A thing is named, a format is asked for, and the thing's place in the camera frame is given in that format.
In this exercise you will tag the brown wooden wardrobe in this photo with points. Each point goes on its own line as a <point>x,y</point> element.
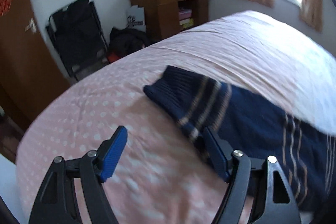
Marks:
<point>23,61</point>

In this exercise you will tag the red paper decoration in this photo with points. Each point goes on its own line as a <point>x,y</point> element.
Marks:
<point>6,2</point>

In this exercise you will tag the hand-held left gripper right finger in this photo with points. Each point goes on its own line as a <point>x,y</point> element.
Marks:
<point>216,157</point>

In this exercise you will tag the black folding chair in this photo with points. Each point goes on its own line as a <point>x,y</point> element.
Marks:
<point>74,29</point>

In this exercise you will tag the small orange item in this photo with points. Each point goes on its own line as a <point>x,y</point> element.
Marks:
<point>113,58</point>

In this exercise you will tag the bed with printed sheet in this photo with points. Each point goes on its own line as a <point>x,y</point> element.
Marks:
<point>162,61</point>

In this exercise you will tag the yellow book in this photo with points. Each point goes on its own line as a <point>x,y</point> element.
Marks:
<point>187,22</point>

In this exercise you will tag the wooden side cabinet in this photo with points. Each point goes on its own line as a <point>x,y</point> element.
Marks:
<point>157,10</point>

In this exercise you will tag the navy striped sweater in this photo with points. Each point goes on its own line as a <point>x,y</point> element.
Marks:
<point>249,121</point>

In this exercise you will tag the black bag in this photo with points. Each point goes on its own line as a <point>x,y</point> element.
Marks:
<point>128,40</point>

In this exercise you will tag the white printed paper bag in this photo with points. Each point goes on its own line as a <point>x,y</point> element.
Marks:
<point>136,18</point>

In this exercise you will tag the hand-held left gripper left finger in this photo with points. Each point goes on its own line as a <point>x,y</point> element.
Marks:
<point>114,154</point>

